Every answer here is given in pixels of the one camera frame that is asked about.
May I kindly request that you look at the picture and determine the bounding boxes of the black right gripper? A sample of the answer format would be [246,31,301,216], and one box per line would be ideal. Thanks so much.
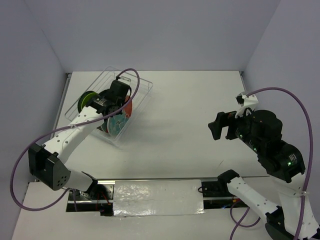
[206,103,262,151]

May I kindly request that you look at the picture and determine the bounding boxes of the red teal floral plate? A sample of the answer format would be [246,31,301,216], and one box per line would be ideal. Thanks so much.
[116,101,133,126]

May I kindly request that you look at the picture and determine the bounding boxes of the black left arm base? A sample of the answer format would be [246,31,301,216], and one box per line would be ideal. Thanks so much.
[65,180,116,217]

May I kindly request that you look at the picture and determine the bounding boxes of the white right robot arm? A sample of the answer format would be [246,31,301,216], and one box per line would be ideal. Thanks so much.
[208,110,320,240]

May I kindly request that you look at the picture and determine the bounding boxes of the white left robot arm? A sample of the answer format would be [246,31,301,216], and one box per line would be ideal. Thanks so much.
[28,79,132,200]

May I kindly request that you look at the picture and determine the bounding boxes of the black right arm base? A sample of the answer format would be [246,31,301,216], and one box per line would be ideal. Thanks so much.
[197,180,240,210]

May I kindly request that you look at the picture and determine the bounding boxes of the lime green plate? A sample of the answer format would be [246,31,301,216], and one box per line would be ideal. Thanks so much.
[77,90,98,113]

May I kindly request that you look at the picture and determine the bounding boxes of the silver foil sheet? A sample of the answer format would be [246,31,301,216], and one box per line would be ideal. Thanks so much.
[113,179,205,217]

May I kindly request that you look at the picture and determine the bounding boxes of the clear wire dish rack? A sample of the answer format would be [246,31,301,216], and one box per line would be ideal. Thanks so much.
[64,66,153,146]

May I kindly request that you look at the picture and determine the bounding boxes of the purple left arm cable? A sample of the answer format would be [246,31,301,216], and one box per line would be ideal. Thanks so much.
[9,67,140,212]

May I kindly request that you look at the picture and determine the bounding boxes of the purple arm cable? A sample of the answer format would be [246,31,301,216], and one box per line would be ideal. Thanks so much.
[229,86,313,240]
[9,67,140,212]

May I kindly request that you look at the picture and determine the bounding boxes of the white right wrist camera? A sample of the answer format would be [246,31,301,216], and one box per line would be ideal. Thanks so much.
[235,92,259,118]

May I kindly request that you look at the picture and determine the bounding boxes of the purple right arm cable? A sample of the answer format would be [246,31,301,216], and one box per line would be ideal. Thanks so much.
[229,86,313,240]

